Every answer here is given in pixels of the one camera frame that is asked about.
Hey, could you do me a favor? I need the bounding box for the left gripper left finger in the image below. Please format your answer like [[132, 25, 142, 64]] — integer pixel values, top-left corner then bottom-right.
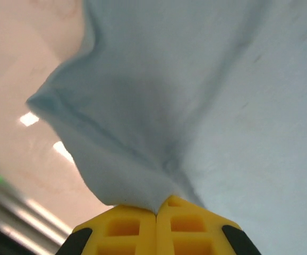
[[60, 203, 157, 255]]

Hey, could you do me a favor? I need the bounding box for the light blue printed t-shirt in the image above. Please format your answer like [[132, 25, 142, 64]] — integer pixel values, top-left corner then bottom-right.
[[25, 0, 307, 232]]

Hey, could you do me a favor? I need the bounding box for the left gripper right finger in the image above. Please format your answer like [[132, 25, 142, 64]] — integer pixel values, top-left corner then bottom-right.
[[155, 194, 262, 255]]

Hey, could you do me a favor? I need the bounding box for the aluminium rail beam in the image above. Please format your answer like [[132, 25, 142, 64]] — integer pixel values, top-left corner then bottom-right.
[[0, 164, 74, 255]]

